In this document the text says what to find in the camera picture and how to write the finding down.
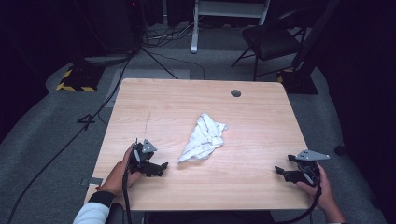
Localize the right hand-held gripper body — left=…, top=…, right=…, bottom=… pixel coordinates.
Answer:
left=295, top=148, right=331, bottom=188

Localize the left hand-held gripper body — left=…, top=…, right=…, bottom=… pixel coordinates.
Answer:
left=127, top=138, right=159, bottom=176

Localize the white cloth with coloured stitching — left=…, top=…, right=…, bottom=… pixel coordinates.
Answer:
left=177, top=112, right=229, bottom=164

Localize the person's left hand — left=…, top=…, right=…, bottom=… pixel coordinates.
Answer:
left=98, top=145, right=144, bottom=197

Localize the person's right hand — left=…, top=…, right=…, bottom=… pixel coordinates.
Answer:
left=296, top=163, right=341, bottom=216

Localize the small black floor object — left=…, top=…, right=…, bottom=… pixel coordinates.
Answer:
left=333, top=143, right=347, bottom=157

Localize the grey tape strip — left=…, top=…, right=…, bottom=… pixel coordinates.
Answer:
left=80, top=176, right=104, bottom=188

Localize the person's dark lap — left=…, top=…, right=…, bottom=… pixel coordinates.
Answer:
left=106, top=203, right=276, bottom=224

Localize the black folding chair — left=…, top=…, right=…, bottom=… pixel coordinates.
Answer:
left=231, top=7, right=310, bottom=82

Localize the black equipment case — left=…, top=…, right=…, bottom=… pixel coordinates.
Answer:
left=101, top=0, right=143, bottom=54

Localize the white metal stand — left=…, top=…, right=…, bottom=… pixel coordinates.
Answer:
left=190, top=0, right=273, bottom=55

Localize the right hand-held gripper black cable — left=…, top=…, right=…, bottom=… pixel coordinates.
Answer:
left=274, top=183, right=323, bottom=224

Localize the hand-held gripper black cable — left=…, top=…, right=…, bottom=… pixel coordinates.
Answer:
left=121, top=169, right=134, bottom=224
left=274, top=183, right=323, bottom=224

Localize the left hand-held gripper black cable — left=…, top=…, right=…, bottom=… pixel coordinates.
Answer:
left=121, top=169, right=134, bottom=224

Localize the long black floor cable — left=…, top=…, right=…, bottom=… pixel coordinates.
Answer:
left=6, top=55, right=134, bottom=224

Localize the black stand with slanted post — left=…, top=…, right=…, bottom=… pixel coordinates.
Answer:
left=276, top=0, right=342, bottom=96

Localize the thin black floor cable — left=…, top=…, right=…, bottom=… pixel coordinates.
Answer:
left=148, top=50, right=206, bottom=80

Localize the bundle of floor cables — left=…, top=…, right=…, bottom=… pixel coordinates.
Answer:
left=141, top=21, right=201, bottom=49

